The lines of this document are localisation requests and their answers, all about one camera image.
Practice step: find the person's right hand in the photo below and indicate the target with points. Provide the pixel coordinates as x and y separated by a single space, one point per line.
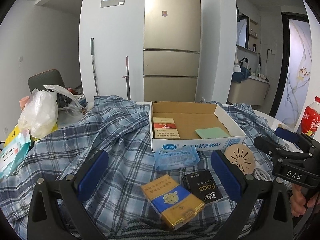
298 201

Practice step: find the yellow blue cigarette pack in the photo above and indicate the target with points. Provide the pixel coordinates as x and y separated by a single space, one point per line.
175 205

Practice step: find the black Face tissue pack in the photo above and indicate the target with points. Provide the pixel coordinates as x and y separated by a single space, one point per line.
203 186

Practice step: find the white round side table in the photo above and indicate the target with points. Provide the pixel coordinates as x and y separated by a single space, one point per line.
274 123

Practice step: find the blue transparent tissue pack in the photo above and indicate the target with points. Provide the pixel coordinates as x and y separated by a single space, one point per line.
166 160

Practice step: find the beige bathroom vanity cabinet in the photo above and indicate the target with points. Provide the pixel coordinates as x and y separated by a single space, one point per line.
251 91

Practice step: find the grey chair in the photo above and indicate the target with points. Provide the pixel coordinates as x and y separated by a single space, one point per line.
49 77

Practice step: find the gold three-door refrigerator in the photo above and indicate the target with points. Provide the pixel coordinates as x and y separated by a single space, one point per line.
171 54

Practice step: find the green soft cloth pad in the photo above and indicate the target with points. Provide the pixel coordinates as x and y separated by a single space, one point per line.
212 133

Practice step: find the teal wet wipes pack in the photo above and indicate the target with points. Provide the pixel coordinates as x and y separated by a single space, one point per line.
14 153

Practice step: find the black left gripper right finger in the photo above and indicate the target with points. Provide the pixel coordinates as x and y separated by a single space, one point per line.
273 220

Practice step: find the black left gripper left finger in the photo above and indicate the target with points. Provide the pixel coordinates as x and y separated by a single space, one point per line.
45 220

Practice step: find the white plastic bag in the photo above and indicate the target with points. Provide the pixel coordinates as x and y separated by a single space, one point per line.
50 109

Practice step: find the tan round perforated disc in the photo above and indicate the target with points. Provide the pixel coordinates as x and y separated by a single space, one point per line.
241 156

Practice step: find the blue plaid cloth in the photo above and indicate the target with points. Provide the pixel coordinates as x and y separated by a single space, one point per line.
122 129

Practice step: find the red tan cigarette pack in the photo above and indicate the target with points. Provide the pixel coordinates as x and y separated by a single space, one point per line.
165 128

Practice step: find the white cardboard tray box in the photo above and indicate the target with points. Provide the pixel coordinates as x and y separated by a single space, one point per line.
190 116

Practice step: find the grey striped knit fabric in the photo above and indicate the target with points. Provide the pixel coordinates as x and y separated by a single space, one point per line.
141 228

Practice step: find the red drink bottle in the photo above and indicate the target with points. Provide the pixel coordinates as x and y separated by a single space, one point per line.
310 120

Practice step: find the pink cup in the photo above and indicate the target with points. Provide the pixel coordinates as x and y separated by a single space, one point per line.
23 101

